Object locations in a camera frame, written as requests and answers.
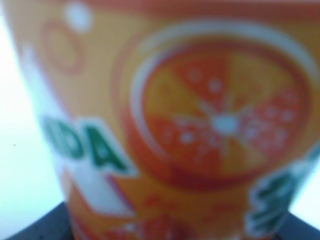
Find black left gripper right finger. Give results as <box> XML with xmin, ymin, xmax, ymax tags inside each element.
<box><xmin>271</xmin><ymin>212</ymin><xmax>320</xmax><ymax>240</ymax></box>

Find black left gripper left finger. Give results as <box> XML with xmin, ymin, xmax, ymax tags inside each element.
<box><xmin>6</xmin><ymin>202</ymin><xmax>74</xmax><ymax>240</ymax></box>

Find orange soda bottle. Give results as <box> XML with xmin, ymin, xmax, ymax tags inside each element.
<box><xmin>1</xmin><ymin>0</ymin><xmax>320</xmax><ymax>240</ymax></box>

